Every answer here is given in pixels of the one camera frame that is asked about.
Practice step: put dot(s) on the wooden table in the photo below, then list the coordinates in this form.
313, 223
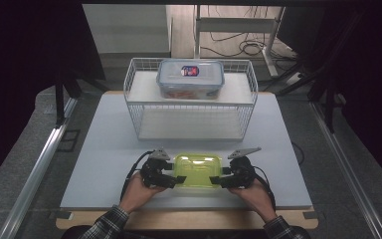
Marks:
185, 219

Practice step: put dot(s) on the person's right hand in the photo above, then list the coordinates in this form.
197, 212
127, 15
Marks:
257, 197

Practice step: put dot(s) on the black metal stand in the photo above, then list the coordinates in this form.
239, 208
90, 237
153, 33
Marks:
59, 103

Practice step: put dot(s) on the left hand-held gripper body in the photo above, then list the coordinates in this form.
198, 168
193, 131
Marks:
154, 171

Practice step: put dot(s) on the white metal desk frame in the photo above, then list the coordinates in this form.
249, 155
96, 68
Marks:
235, 25

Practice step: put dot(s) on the person's left hand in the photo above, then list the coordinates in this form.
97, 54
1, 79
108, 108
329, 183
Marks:
139, 195

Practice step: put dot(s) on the clear food container blue-rimmed lid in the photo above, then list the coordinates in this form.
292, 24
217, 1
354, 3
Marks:
190, 79

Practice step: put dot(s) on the yellow-green plastic container lid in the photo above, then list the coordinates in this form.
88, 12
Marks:
197, 171

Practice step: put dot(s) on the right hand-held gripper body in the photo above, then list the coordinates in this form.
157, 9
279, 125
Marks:
242, 171

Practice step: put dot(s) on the white cabinet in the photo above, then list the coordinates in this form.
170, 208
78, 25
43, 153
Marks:
126, 30

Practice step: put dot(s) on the aluminium floor rail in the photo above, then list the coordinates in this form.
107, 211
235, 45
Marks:
36, 169
341, 166

